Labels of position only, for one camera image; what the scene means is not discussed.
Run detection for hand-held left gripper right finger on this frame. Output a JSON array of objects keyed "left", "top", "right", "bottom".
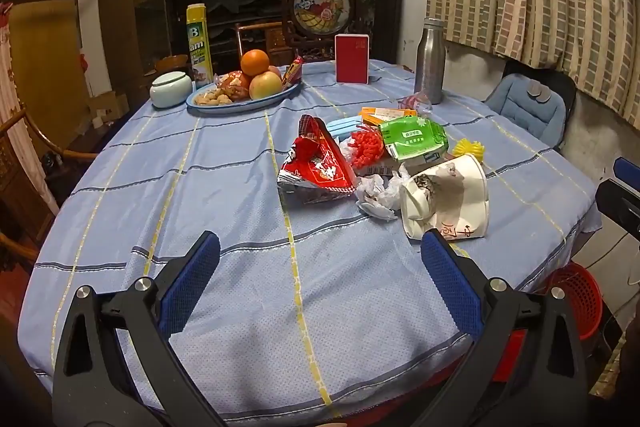
[{"left": 420, "top": 228, "right": 588, "bottom": 427}]

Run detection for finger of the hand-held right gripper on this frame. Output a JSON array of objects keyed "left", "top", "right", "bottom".
[
  {"left": 595, "top": 179, "right": 640, "bottom": 248},
  {"left": 614, "top": 157, "right": 640, "bottom": 182}
]

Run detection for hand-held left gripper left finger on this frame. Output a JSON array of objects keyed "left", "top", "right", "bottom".
[{"left": 51, "top": 231, "right": 236, "bottom": 427}]

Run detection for crushed white paper cup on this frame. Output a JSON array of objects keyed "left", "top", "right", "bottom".
[{"left": 400, "top": 154, "right": 490, "bottom": 242}]

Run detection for red plastic basket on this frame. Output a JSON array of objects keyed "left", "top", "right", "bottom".
[{"left": 542, "top": 263, "right": 603, "bottom": 340}]

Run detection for white tissue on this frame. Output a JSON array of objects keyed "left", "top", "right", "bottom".
[{"left": 356, "top": 172, "right": 413, "bottom": 222}]

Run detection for yellow spiky plastic piece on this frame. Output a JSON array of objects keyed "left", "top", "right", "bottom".
[{"left": 452, "top": 139, "right": 487, "bottom": 162}]

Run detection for green tissue packet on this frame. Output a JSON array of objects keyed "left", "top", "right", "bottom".
[{"left": 377, "top": 116, "right": 448, "bottom": 164}]

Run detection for red bobbly mesh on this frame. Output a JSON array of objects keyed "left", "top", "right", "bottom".
[{"left": 347, "top": 127, "right": 386, "bottom": 170}]

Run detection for red snack bag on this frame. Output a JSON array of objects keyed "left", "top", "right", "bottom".
[{"left": 277, "top": 114, "right": 359, "bottom": 202}]

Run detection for orange medicine box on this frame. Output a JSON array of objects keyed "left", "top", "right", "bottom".
[{"left": 360, "top": 107, "right": 417, "bottom": 128}]

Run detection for clear wrapper with red print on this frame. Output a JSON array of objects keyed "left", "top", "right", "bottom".
[{"left": 397, "top": 91, "right": 433, "bottom": 115}]

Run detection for blue face mask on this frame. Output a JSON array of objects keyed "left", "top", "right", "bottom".
[{"left": 326, "top": 118, "right": 368, "bottom": 142}]

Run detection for black chair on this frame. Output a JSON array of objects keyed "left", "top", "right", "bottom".
[{"left": 500, "top": 59, "right": 578, "bottom": 152}]

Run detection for blue chair cushion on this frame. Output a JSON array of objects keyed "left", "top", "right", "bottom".
[{"left": 484, "top": 74, "right": 567, "bottom": 145}]

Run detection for pale green ceramic jar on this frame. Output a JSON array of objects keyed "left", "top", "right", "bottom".
[{"left": 150, "top": 71, "right": 195, "bottom": 109}]

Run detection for cardboard box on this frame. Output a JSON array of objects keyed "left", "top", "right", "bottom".
[{"left": 90, "top": 91, "right": 130, "bottom": 124}]

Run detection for clear wrapped red snack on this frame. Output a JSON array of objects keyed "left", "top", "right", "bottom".
[{"left": 216, "top": 71, "right": 252, "bottom": 102}]

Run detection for blue rimmed oval plate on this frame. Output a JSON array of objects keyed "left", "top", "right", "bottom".
[{"left": 186, "top": 79, "right": 303, "bottom": 112}]

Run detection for wooden armchair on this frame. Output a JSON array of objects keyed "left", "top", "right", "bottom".
[{"left": 0, "top": 107, "right": 101, "bottom": 268}]

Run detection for yellow apple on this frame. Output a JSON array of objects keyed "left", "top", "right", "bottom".
[{"left": 249, "top": 71, "right": 284, "bottom": 101}]

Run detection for steel bottle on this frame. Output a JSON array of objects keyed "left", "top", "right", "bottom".
[{"left": 414, "top": 18, "right": 447, "bottom": 105}]

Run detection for orange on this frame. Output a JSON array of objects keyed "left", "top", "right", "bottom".
[{"left": 240, "top": 49, "right": 271, "bottom": 78}]

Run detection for yellow spray can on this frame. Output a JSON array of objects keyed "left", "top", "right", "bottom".
[{"left": 186, "top": 3, "right": 215, "bottom": 90}]

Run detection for red striped snack packet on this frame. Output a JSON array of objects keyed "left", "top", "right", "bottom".
[{"left": 281, "top": 56, "right": 305, "bottom": 88}]

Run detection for red box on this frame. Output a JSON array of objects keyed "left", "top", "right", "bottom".
[{"left": 334, "top": 34, "right": 371, "bottom": 84}]

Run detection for reddish wooden chair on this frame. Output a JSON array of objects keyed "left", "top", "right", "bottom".
[{"left": 235, "top": 22, "right": 291, "bottom": 58}]

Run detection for yellow wooden door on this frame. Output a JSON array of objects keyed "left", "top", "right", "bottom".
[{"left": 10, "top": 0, "right": 91, "bottom": 128}]

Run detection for wooden cabinet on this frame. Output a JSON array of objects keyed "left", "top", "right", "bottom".
[{"left": 97, "top": 0, "right": 171, "bottom": 80}]

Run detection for round framed embroidery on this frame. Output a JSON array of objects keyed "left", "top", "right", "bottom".
[{"left": 280, "top": 0, "right": 361, "bottom": 60}]

